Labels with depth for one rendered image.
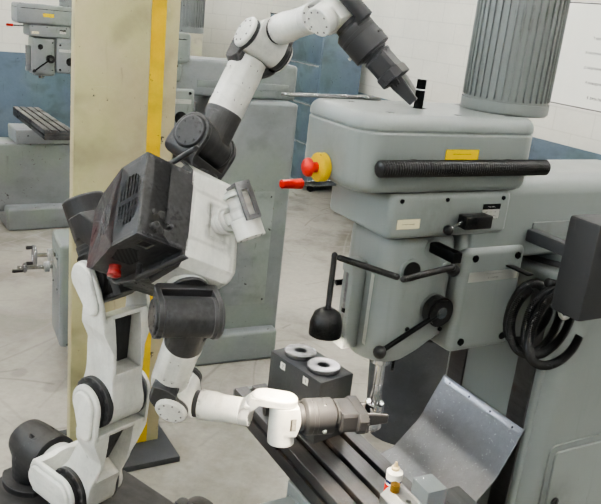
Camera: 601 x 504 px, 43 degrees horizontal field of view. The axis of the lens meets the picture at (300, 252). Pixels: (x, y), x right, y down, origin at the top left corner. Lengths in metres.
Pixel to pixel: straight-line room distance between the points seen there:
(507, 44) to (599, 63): 5.08
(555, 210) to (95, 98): 1.93
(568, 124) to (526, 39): 5.23
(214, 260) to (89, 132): 1.58
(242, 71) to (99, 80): 1.38
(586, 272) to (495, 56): 0.51
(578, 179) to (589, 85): 4.93
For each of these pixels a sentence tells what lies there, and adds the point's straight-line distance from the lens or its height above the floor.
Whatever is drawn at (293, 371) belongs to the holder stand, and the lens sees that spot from 2.10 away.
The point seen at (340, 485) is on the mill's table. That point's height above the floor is 0.93.
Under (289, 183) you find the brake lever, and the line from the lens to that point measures 1.65.
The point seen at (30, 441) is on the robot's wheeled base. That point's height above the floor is 0.74.
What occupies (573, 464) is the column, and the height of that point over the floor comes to 1.00.
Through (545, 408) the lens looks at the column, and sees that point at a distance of 2.04.
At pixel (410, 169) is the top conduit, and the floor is 1.79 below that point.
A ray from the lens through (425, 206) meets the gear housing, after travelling 1.60.
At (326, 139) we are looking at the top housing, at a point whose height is 1.82.
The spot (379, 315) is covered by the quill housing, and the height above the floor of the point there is 1.44.
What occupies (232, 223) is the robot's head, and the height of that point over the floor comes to 1.61.
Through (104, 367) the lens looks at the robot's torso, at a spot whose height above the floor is 1.12.
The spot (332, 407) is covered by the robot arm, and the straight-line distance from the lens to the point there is 1.84.
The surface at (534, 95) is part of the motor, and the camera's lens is 1.78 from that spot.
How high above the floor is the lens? 2.06
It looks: 18 degrees down
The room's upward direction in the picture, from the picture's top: 6 degrees clockwise
